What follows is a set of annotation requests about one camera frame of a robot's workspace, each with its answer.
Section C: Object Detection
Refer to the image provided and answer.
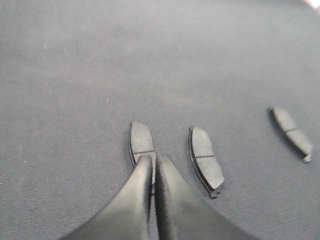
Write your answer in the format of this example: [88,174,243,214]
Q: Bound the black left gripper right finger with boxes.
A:
[155,154,256,240]

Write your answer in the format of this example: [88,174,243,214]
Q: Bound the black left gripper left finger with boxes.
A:
[62,155,153,240]

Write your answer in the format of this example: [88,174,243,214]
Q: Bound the grey brake pad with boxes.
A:
[128,121,156,195]
[267,106,314,163]
[188,126,225,199]

